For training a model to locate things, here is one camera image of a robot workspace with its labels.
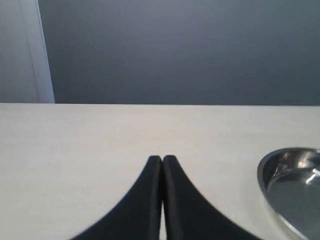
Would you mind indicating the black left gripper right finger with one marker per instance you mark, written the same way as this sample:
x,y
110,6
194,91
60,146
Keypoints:
x,y
188,215

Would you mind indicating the round stainless steel dish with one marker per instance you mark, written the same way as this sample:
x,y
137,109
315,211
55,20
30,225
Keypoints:
x,y
289,179

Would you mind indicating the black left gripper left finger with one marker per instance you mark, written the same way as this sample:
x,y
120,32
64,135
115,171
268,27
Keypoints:
x,y
137,216

